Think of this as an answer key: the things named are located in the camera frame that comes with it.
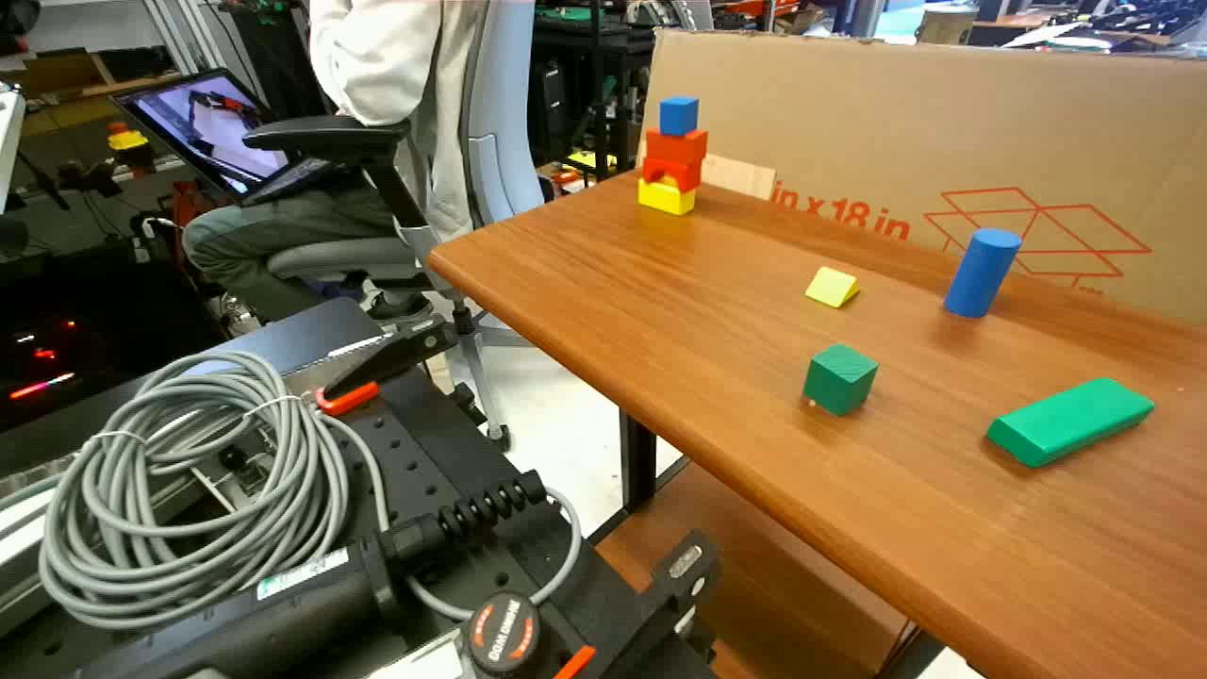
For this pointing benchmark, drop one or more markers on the beige wooden block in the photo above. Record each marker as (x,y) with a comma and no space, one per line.
(743,178)

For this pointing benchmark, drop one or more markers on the dark equipment with red lights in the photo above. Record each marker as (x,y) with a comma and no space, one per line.
(77,343)

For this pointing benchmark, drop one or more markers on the seated person in white shirt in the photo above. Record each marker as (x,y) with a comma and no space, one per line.
(378,61)

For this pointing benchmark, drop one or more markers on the blue wooden cylinder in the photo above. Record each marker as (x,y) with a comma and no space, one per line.
(984,275)

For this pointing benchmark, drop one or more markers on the yellow flat block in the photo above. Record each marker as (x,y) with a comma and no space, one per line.
(832,289)

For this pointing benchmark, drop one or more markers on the wooden lower shelf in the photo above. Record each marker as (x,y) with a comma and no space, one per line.
(758,592)

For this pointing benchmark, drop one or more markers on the green flat rectangular block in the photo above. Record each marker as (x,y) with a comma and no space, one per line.
(1071,421)

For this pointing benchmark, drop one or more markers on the tablet screen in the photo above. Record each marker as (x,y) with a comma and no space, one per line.
(214,128)

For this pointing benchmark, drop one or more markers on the grey office chair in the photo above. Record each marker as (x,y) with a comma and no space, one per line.
(502,114)

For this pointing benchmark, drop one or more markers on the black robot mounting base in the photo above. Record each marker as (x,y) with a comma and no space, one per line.
(428,465)

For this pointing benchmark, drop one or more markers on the black table leg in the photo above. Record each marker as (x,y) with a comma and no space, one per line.
(641,465)

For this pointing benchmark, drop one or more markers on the blue wooden cube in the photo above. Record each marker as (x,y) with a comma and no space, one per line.
(680,119)

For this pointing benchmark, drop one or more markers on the orange red wooden block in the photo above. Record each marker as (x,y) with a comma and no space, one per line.
(677,158)

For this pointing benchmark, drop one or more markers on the green wooden cube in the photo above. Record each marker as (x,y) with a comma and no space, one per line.
(838,378)

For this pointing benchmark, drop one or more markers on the brown cardboard box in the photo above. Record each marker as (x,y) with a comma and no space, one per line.
(907,128)

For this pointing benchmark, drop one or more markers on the black orange round knob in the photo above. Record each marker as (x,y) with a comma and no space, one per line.
(500,631)

